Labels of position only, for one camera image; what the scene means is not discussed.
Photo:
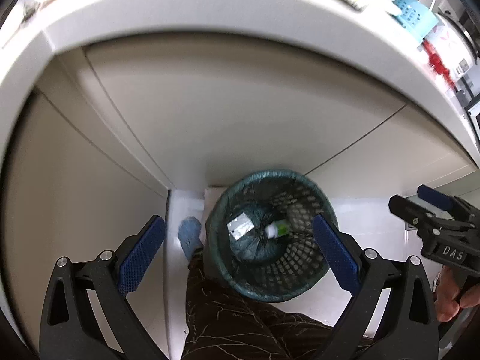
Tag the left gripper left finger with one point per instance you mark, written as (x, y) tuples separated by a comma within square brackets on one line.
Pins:
[(69, 329)]

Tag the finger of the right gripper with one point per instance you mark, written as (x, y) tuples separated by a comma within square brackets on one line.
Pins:
[(415, 215), (455, 206)]

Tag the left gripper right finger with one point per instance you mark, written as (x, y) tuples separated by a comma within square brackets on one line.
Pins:
[(408, 328)]

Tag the green trash bag liner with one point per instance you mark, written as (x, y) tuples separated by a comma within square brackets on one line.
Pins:
[(255, 239)]

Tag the white kitchen counter cabinet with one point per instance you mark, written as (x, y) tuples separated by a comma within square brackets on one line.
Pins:
[(116, 110)]

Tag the person's right hand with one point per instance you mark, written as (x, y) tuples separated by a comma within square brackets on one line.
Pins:
[(446, 304)]

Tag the microwave oven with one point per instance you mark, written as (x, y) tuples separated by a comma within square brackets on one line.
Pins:
[(473, 112)]

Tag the small green white bottle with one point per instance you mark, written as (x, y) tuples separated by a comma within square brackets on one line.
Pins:
[(277, 229)]

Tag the blue slipper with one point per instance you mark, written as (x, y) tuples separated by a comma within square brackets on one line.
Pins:
[(189, 236)]

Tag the dark patterned trouser leg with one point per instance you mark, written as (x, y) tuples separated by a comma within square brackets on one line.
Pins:
[(223, 324)]

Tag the white rice cooker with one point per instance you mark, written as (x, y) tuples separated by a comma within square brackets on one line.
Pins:
[(452, 48)]

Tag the silver foil wrapper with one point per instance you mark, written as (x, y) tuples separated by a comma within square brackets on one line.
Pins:
[(240, 226)]

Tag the blue utensil holder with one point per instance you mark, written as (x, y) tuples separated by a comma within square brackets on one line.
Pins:
[(416, 18)]

